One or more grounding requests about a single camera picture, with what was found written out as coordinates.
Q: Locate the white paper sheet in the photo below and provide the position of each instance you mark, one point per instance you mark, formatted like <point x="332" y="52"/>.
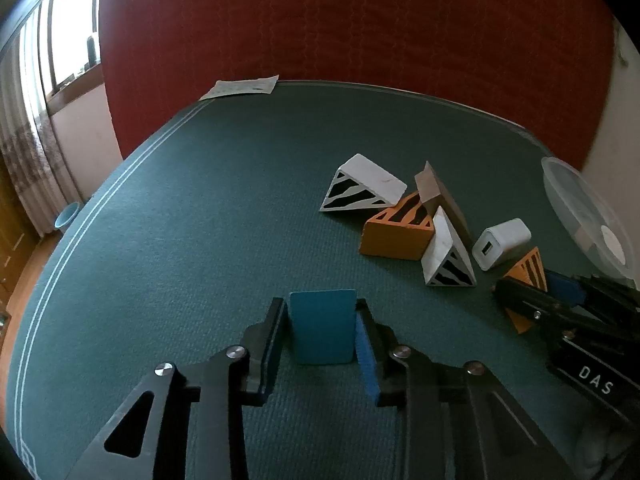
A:
<point x="242" y="87"/>

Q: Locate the dark bottle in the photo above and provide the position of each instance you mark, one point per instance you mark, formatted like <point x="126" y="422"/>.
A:
<point x="92" y="50"/>

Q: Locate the clear plastic bowl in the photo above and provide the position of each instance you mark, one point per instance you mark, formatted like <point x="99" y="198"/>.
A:
<point x="570" y="195"/>

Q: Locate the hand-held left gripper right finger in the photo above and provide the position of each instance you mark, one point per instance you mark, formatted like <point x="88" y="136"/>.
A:
<point x="365" y="360"/>

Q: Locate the large orange tiger-striped wedge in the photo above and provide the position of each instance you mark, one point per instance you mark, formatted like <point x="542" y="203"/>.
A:
<point x="395" y="240"/>

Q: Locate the brown rectangular block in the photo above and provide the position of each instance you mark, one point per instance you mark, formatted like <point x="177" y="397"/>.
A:
<point x="584" y="236"/>

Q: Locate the red cloth backdrop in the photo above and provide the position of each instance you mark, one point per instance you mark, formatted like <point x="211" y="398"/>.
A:
<point x="350" y="20"/>

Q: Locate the small orange tiger-striped wedge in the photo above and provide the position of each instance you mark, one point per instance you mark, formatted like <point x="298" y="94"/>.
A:
<point x="530" y="265"/>

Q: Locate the blue rectangular block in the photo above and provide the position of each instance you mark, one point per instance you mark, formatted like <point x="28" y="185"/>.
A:
<point x="322" y="327"/>

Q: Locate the brown wedge block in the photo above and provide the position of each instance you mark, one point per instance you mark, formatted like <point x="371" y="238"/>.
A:
<point x="445" y="200"/>

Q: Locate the patterned beige curtain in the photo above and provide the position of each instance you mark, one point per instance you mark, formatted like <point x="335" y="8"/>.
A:
<point x="30" y="150"/>

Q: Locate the blue bin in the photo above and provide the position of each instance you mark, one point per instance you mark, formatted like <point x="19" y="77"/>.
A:
<point x="67" y="216"/>

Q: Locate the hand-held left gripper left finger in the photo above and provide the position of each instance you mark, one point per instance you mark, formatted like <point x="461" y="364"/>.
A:
<point x="270" y="360"/>

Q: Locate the window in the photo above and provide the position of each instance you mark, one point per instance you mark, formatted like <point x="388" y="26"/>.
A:
<point x="70" y="20"/>

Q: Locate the large white zebra-striped wedge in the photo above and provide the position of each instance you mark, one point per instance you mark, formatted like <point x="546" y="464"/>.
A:
<point x="370" y="175"/>

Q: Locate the small white zebra-striped wedge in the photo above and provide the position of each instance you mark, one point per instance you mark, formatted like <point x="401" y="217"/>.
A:
<point x="440" y="250"/>

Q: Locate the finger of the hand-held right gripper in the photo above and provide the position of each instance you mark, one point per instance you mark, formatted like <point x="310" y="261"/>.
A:
<point x="525" y="302"/>
<point x="562" y="287"/>

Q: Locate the white charger cube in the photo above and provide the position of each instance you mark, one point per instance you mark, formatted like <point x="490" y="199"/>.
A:
<point x="500" y="242"/>

